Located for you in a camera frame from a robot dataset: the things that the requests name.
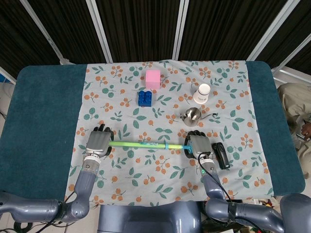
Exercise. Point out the floral grey tablecloth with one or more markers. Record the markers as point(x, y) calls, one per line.
point(170, 126)

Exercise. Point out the steel gooseneck pitcher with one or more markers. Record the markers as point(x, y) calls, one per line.
point(191, 117)

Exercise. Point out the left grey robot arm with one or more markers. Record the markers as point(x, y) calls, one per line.
point(73, 194)

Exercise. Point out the blue syringe plunger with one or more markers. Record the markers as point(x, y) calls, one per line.
point(186, 147)

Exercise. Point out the blue toy building brick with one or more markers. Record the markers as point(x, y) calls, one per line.
point(145, 98)

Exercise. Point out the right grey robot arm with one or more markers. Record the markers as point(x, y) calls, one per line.
point(233, 201)

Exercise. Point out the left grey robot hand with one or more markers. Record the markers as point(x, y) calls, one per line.
point(97, 142)

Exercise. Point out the person in beige clothes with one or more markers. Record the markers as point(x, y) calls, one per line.
point(297, 121)

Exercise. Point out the white paper cup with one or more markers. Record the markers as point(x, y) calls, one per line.
point(201, 94)

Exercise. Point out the teal table mat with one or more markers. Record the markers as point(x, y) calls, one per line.
point(43, 126)

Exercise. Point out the green blue stick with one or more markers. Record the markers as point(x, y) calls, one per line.
point(145, 144)

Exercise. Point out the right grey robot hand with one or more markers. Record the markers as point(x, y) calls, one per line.
point(198, 144)

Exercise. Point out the grey robot torso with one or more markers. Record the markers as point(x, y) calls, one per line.
point(149, 216)

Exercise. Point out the black handheld device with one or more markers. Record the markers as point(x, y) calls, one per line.
point(220, 155)

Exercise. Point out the pink foam cube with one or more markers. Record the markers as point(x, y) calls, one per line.
point(153, 79)

